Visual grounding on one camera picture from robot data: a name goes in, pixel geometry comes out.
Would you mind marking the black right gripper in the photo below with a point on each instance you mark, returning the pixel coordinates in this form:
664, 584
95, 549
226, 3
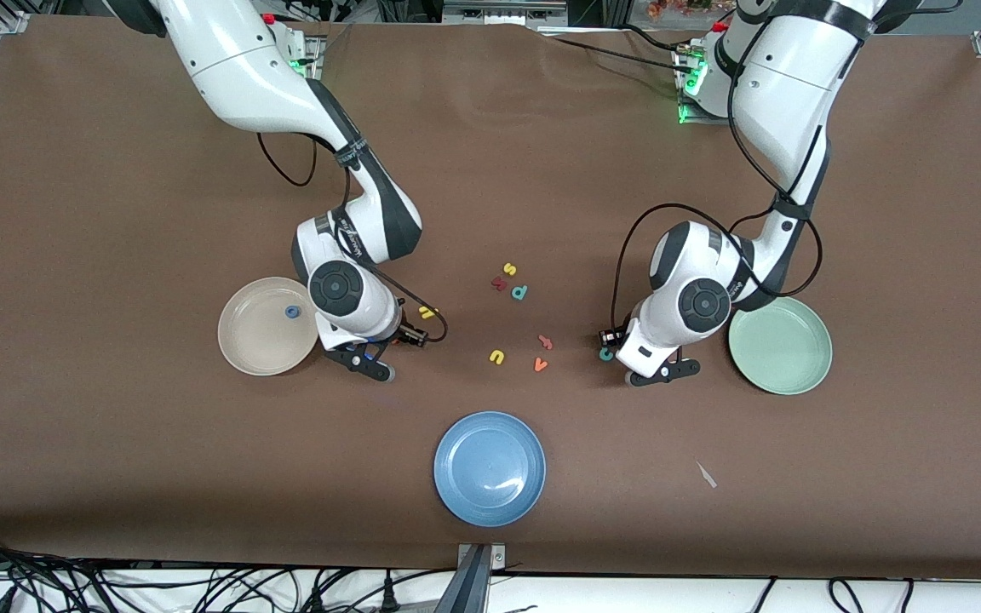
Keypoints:
406, 335

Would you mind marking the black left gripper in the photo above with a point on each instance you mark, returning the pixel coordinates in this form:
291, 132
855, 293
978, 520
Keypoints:
615, 336

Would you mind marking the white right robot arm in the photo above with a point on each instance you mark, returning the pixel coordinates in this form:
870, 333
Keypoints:
243, 77

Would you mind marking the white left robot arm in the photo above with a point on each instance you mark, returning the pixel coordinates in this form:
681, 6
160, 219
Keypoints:
797, 85

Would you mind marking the salmon foam letter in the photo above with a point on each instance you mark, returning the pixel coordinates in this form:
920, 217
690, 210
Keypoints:
546, 342

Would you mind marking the teal foam letter d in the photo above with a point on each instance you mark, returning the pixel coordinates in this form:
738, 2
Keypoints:
519, 292

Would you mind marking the blue plate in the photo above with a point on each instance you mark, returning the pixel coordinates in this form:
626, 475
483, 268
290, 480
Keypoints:
490, 469

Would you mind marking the beige brown plate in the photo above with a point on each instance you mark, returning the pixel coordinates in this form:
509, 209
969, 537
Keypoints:
261, 336

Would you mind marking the small grey paper scrap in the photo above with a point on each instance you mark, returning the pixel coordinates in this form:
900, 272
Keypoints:
706, 475

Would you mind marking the light green plate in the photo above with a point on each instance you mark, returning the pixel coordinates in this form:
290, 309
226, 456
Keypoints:
784, 349

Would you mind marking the black power plug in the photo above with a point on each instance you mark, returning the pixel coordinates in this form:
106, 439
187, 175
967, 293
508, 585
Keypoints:
388, 598
317, 601

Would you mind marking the brown table cover sheet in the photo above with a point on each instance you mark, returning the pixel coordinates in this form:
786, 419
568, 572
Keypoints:
116, 468

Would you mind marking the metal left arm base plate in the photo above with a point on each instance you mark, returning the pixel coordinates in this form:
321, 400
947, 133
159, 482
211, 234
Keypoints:
685, 106

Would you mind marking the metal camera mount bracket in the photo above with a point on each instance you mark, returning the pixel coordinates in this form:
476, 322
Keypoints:
475, 579

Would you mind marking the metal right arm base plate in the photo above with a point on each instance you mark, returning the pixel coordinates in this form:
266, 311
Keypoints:
313, 55

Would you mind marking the grey metal frame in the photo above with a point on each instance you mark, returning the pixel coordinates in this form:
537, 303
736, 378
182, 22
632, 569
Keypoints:
503, 10

